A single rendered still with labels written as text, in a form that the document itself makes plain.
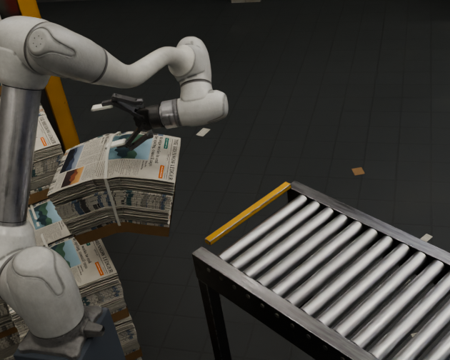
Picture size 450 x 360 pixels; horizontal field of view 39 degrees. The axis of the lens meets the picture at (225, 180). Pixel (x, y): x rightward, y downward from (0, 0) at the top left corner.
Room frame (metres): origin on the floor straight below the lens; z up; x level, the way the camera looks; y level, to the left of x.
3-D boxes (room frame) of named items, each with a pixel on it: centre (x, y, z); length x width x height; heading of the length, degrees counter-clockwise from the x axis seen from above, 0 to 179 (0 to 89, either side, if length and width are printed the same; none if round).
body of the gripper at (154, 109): (1.81, 0.21, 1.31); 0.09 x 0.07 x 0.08; 84
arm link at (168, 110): (1.80, 0.14, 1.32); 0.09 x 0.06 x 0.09; 174
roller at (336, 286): (1.50, -0.35, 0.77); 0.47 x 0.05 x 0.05; 128
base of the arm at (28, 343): (1.24, 0.49, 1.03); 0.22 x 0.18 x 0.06; 70
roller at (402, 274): (1.40, -0.43, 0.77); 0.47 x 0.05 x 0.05; 128
